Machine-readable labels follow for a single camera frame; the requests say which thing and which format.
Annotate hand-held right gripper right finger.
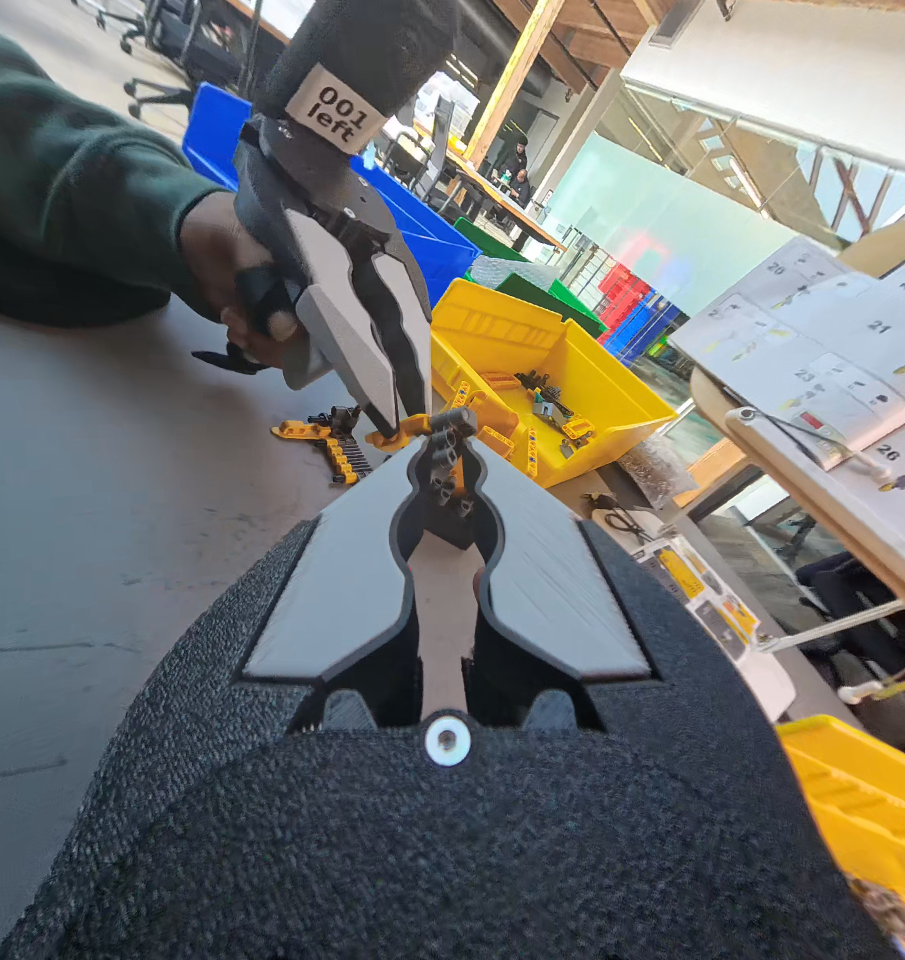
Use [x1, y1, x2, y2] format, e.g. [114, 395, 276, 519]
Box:
[468, 443, 652, 718]

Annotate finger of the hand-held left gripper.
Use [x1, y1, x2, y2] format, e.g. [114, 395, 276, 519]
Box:
[292, 245, 403, 436]
[370, 248, 434, 423]

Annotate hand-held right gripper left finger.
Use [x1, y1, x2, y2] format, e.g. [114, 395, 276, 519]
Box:
[243, 443, 431, 721]

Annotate small yellow lego subassembly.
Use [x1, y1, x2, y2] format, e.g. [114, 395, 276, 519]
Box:
[366, 413, 431, 451]

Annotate yellow black lego model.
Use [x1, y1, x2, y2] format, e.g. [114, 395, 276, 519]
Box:
[423, 375, 566, 484]

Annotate person's left forearm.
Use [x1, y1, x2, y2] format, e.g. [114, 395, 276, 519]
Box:
[0, 8, 221, 294]

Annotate yellow lego subassembly with rack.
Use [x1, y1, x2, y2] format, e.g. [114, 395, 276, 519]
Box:
[270, 402, 376, 484]

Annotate black lego parts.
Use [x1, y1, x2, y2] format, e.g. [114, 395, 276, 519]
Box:
[513, 371, 574, 421]

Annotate person's left hand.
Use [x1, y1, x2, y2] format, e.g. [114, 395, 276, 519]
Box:
[178, 191, 316, 370]

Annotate large yellow storage bin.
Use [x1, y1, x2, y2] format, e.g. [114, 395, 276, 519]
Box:
[430, 278, 679, 489]

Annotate blue storage bin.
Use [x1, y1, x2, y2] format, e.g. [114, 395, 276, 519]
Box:
[183, 83, 481, 309]

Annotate clear plastic bag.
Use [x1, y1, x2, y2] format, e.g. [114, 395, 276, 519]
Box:
[468, 255, 551, 294]

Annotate printed instruction sheet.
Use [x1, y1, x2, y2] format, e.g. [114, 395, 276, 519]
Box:
[640, 537, 761, 646]

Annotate green storage bin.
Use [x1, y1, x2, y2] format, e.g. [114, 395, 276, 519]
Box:
[453, 215, 611, 339]

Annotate wooden office table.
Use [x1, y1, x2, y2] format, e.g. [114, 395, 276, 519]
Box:
[423, 158, 566, 253]

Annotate bubble wrap sheet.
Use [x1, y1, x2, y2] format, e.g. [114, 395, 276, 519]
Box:
[618, 435, 701, 511]

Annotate black office chair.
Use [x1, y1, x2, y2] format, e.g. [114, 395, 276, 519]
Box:
[123, 0, 259, 121]
[795, 548, 905, 706]

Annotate white book stand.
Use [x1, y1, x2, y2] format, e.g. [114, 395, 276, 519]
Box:
[618, 218, 905, 724]

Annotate stack of red blue bins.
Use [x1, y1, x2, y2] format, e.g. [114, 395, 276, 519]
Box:
[595, 263, 691, 361]

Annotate open instruction booklet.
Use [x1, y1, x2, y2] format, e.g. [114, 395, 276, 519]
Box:
[670, 233, 905, 586]

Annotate yellow bin with small parts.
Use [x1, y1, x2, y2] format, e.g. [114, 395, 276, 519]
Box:
[775, 716, 905, 960]

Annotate black cable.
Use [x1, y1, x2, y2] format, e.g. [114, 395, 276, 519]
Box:
[585, 492, 664, 549]

